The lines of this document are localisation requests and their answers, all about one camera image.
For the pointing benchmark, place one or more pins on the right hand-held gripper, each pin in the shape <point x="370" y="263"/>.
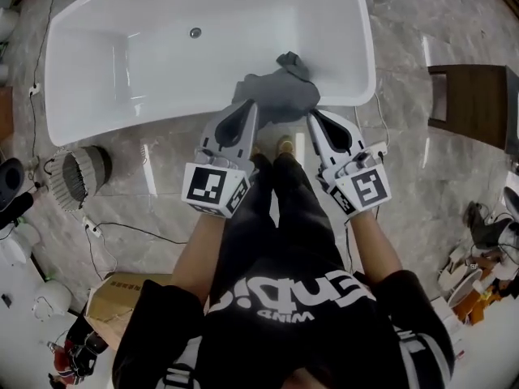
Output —
<point x="361" y="185"/>

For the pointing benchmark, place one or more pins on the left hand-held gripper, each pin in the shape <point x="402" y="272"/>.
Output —
<point x="211" y="185"/>

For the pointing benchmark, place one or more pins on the grey cloth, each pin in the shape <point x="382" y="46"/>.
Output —
<point x="280" y="91"/>

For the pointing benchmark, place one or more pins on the grey woven basket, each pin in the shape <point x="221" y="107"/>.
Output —
<point x="87" y="168"/>

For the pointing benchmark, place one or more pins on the person's left forearm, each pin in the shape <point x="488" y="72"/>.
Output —
<point x="198" y="253"/>

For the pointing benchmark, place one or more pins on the person's right forearm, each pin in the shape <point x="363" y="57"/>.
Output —
<point x="375" y="249"/>

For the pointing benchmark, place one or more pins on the white bathtub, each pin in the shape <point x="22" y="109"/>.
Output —
<point x="162" y="79"/>

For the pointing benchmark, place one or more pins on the metal bathtub drain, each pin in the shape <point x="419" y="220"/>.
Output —
<point x="195" y="32"/>

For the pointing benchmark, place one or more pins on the person's left brown shoe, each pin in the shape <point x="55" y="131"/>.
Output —
<point x="257" y="151"/>

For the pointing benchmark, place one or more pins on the person's brown shoe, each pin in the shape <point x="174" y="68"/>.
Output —
<point x="257" y="151"/>
<point x="285" y="144"/>

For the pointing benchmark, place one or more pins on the white power strip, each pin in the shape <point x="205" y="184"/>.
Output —
<point x="378" y="149"/>
<point x="92" y="226"/>
<point x="34" y="89"/>

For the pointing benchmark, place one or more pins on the person's right brown shoe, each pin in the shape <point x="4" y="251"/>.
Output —
<point x="285" y="144"/>

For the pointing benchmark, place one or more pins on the person's black trousers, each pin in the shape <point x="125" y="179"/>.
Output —
<point x="284" y="217"/>

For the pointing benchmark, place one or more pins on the dark wooden cabinet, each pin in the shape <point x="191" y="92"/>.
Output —
<point x="474" y="103"/>

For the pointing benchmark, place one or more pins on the black bag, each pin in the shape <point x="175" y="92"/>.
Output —
<point x="482" y="225"/>

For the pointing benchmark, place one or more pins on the cardboard box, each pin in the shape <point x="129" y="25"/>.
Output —
<point x="117" y="302"/>

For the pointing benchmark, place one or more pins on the person's black printed shirt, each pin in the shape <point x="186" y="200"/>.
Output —
<point x="292" y="338"/>

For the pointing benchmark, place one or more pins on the orange box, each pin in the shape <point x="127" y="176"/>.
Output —
<point x="472" y="306"/>

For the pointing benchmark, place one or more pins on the red and black machine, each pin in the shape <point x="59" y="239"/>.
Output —
<point x="79" y="351"/>

